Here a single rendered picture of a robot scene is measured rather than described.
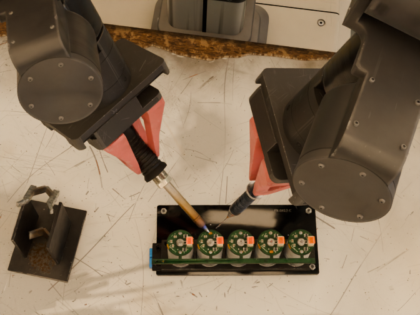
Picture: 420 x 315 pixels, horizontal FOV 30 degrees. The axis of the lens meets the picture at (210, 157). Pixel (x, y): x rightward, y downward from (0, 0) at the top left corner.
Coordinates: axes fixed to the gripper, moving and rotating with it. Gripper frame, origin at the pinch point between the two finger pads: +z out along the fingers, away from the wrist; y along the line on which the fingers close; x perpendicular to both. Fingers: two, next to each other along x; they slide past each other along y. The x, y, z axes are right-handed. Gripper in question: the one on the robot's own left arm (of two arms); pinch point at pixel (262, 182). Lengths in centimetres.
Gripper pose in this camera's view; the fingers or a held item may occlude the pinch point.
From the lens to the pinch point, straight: 63.2
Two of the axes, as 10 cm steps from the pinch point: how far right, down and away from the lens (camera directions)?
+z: -3.8, 4.3, 8.2
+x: 9.0, -0.4, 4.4
